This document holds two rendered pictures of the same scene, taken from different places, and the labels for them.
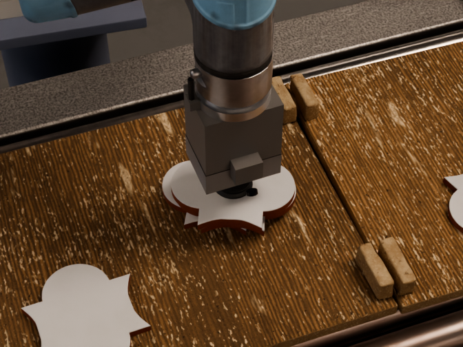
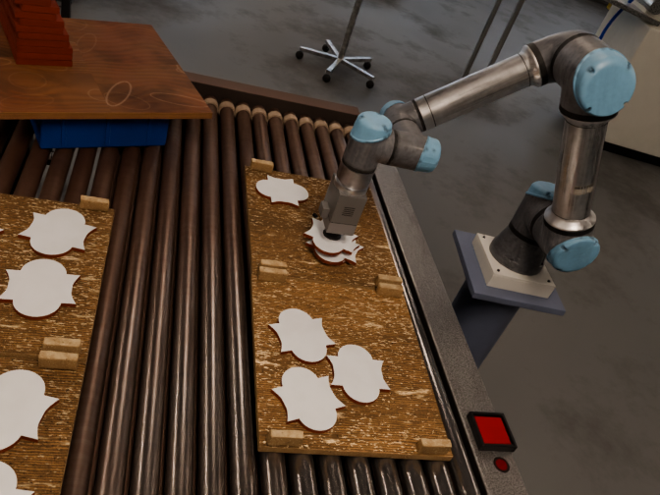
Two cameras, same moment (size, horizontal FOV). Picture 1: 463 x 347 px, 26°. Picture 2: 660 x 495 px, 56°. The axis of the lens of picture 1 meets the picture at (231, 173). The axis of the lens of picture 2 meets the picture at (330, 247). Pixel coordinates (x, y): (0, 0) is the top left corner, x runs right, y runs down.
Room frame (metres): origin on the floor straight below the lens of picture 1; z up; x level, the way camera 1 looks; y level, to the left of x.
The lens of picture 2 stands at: (0.67, -1.17, 1.81)
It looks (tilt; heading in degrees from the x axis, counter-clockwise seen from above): 37 degrees down; 88
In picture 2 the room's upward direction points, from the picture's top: 21 degrees clockwise
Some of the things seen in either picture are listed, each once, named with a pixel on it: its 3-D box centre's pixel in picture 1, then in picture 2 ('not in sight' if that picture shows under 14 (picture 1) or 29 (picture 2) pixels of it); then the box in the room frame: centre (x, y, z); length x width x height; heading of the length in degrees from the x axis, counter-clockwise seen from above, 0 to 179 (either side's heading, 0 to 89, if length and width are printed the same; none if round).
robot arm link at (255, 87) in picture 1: (230, 70); (355, 172); (0.70, 0.00, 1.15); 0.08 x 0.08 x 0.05
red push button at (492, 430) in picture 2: not in sight; (491, 431); (1.11, -0.36, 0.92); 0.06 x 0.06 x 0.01; 20
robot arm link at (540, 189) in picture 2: not in sight; (544, 209); (1.21, 0.29, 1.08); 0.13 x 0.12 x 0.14; 108
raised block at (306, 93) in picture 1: (304, 96); (390, 290); (0.87, -0.09, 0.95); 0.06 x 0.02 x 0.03; 19
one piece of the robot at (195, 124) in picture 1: (234, 133); (339, 200); (0.69, 0.00, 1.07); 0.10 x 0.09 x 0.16; 21
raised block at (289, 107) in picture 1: (282, 99); (388, 281); (0.86, -0.06, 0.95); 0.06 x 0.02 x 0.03; 20
